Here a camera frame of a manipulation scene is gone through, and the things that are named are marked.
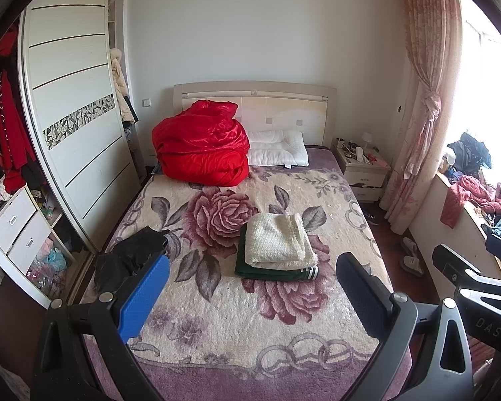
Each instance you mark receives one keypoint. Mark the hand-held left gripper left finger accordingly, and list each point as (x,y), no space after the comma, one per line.
(144,296)

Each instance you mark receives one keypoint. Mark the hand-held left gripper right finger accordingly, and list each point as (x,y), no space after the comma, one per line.
(361,292)

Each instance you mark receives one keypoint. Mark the cream fuzzy sweater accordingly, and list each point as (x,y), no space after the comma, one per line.
(275,238)

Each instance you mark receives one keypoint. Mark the green sweater with striped hem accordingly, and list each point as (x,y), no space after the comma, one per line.
(250,269)

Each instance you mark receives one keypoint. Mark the dark clothes heap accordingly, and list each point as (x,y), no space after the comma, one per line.
(469,152)

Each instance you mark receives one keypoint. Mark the hanging red clothes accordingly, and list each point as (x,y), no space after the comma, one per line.
(8,133)

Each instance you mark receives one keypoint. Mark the white window ledge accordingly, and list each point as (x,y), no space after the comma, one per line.
(438,234)

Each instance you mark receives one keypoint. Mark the black garment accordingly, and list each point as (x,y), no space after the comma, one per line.
(125,255)

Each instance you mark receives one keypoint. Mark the red cloth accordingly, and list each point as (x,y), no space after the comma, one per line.
(463,194)

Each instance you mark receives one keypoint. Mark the dark shoe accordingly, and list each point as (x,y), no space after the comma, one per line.
(371,218)

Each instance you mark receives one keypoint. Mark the floral blanket bed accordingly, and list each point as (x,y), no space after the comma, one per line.
(234,321)

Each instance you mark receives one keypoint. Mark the white nightstand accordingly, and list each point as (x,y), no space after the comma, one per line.
(363,175)

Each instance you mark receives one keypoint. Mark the small table lamp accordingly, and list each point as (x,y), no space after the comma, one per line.
(366,138)

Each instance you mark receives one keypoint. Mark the red quilt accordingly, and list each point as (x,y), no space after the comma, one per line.
(200,146)

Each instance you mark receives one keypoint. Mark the white pillow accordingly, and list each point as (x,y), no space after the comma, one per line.
(277,148)

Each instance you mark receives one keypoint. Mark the pink floral curtain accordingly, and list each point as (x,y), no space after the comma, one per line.
(426,92)

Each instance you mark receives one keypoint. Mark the white wardrobe sliding door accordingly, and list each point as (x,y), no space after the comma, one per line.
(75,112)

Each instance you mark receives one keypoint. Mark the beige bed headboard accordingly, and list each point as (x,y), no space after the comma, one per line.
(275,104)

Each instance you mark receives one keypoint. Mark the hanging beige coat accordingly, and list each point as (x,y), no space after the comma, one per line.
(119,87)

